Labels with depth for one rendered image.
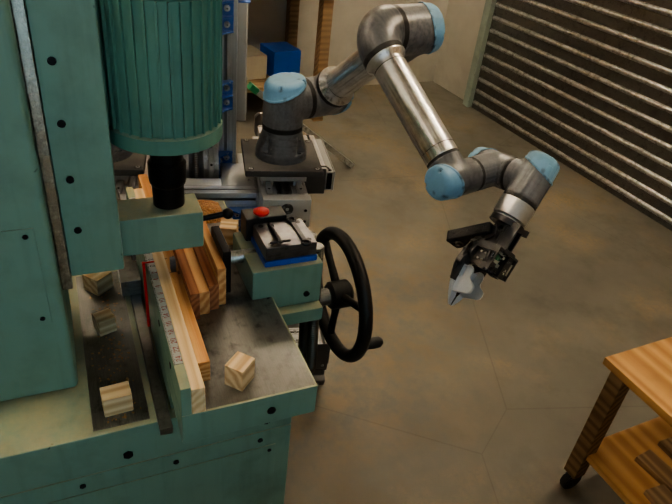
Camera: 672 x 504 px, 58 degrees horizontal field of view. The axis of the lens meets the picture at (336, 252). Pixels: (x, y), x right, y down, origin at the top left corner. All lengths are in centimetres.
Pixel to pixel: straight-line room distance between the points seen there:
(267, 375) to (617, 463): 132
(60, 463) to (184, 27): 68
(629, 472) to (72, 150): 171
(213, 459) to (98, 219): 47
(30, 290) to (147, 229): 20
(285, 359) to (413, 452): 114
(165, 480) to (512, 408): 145
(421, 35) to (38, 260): 95
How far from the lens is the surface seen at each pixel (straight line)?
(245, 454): 118
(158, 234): 105
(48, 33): 88
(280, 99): 172
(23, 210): 93
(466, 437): 218
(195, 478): 120
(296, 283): 113
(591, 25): 418
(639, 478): 207
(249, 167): 176
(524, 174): 132
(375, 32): 141
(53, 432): 108
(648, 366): 186
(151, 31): 87
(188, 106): 91
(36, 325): 104
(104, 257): 102
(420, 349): 244
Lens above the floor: 160
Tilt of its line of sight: 34 degrees down
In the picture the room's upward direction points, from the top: 7 degrees clockwise
